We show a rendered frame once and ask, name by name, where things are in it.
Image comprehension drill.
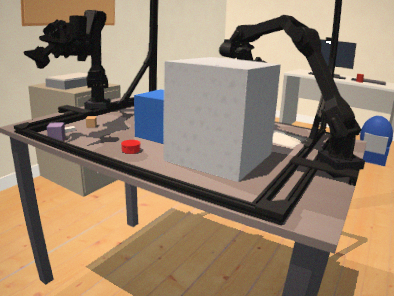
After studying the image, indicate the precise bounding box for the white square marker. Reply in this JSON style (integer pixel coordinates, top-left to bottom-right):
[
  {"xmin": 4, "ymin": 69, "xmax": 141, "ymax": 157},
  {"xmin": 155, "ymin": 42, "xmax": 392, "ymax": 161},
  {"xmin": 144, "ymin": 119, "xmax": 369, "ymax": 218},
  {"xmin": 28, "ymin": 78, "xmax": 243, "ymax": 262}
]
[{"xmin": 273, "ymin": 130, "xmax": 307, "ymax": 148}]

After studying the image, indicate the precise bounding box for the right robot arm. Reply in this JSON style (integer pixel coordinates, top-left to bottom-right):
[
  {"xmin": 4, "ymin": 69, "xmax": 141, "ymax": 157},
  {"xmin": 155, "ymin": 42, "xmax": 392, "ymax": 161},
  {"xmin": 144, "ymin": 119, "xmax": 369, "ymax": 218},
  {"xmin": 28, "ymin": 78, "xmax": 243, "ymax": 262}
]
[{"xmin": 43, "ymin": 10, "xmax": 108, "ymax": 103}]

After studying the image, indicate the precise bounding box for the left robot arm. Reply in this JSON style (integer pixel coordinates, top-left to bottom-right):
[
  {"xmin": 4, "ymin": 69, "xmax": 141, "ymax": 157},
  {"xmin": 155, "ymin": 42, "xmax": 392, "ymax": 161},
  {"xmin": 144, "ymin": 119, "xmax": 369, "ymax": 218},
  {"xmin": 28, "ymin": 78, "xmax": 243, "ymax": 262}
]
[{"xmin": 219, "ymin": 15, "xmax": 362, "ymax": 161}]

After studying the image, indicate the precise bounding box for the blue box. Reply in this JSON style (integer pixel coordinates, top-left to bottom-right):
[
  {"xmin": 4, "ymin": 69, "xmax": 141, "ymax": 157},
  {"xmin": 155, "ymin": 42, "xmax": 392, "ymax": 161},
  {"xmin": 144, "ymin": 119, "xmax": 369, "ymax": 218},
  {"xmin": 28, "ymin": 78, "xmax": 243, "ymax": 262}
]
[{"xmin": 134, "ymin": 89, "xmax": 164, "ymax": 144}]

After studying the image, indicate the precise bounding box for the purple cube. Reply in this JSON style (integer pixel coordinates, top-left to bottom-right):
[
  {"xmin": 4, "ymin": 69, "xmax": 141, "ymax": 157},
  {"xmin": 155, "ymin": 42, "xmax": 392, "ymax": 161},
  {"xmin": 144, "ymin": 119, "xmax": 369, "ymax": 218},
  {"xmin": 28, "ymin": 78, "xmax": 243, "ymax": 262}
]
[{"xmin": 47, "ymin": 123, "xmax": 66, "ymax": 141}]

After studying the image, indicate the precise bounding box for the red disk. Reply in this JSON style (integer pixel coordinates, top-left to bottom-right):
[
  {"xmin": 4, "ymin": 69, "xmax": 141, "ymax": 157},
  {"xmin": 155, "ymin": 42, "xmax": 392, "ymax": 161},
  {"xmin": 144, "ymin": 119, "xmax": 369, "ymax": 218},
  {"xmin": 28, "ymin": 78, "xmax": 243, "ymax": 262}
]
[{"xmin": 121, "ymin": 140, "xmax": 140, "ymax": 154}]

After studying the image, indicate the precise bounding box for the small tan wooden block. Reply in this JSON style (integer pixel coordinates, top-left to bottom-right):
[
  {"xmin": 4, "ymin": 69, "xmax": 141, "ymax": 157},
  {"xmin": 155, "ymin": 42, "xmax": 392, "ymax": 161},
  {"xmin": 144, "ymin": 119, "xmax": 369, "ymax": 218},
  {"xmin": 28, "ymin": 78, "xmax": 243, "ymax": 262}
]
[{"xmin": 86, "ymin": 116, "xmax": 97, "ymax": 128}]

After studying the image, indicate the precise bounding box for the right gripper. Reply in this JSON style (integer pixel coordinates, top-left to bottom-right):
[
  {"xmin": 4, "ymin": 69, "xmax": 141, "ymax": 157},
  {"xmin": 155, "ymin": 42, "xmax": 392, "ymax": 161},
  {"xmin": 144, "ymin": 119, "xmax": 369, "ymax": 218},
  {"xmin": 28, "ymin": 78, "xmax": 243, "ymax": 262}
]
[{"xmin": 24, "ymin": 22, "xmax": 77, "ymax": 69}]

